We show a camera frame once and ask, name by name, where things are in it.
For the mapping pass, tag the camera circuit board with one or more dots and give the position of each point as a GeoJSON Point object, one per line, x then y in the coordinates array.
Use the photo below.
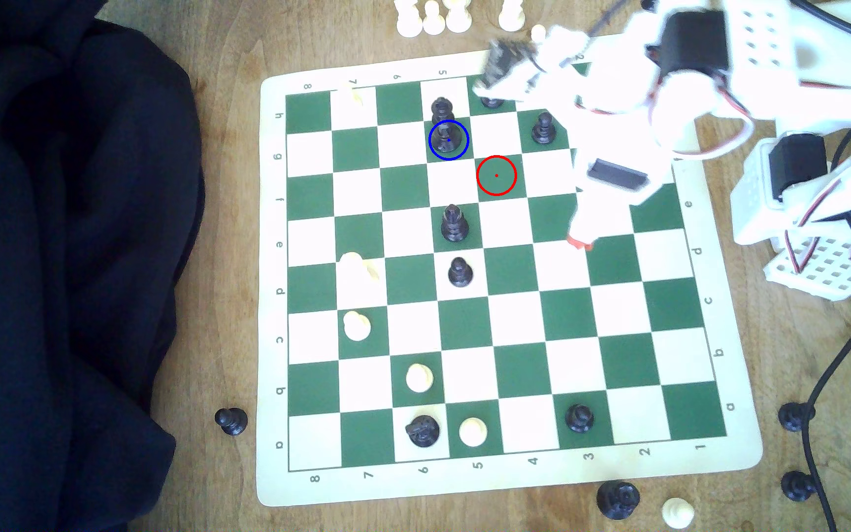
{"type": "Point", "coordinates": [508, 59]}

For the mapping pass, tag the tall black chess piece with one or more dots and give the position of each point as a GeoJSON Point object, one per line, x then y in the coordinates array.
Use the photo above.
{"type": "Point", "coordinates": [446, 133]}

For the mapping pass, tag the black chess knight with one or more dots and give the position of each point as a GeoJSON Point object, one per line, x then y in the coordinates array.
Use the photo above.
{"type": "Point", "coordinates": [423, 431]}

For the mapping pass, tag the dark navy cloth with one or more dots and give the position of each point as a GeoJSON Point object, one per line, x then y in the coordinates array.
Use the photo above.
{"type": "Point", "coordinates": [63, 258]}

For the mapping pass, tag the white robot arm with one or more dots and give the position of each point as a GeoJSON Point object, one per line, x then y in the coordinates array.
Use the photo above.
{"type": "Point", "coordinates": [765, 59]}

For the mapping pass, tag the large black chess piece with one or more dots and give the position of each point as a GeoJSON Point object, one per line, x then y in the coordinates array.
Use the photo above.
{"type": "Point", "coordinates": [617, 500]}

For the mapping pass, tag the large white chess piece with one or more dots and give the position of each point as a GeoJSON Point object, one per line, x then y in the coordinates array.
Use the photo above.
{"type": "Point", "coordinates": [354, 270]}

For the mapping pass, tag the black chess pawn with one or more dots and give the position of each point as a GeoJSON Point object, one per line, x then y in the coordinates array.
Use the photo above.
{"type": "Point", "coordinates": [542, 131]}
{"type": "Point", "coordinates": [580, 419]}
{"type": "Point", "coordinates": [459, 273]}
{"type": "Point", "coordinates": [231, 421]}
{"type": "Point", "coordinates": [793, 417]}
{"type": "Point", "coordinates": [796, 485]}

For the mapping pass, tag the small white chess piece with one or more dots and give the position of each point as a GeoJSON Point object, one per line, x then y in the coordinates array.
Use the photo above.
{"type": "Point", "coordinates": [354, 94]}

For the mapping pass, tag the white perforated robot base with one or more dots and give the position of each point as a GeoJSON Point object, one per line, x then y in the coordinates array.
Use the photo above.
{"type": "Point", "coordinates": [817, 266]}

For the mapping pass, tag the green and white chess mat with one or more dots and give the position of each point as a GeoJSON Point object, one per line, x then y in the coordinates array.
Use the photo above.
{"type": "Point", "coordinates": [566, 318]}

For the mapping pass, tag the white chess pawn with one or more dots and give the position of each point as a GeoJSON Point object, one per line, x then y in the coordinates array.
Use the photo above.
{"type": "Point", "coordinates": [538, 33]}
{"type": "Point", "coordinates": [677, 513]}
{"type": "Point", "coordinates": [357, 326]}
{"type": "Point", "coordinates": [434, 22]}
{"type": "Point", "coordinates": [512, 15]}
{"type": "Point", "coordinates": [407, 21]}
{"type": "Point", "coordinates": [419, 378]}
{"type": "Point", "coordinates": [459, 16]}
{"type": "Point", "coordinates": [473, 432]}

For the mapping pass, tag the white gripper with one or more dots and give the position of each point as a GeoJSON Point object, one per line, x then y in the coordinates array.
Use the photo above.
{"type": "Point", "coordinates": [615, 178]}

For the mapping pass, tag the black chess bishop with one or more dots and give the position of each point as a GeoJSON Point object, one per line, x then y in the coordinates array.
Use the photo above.
{"type": "Point", "coordinates": [454, 223]}

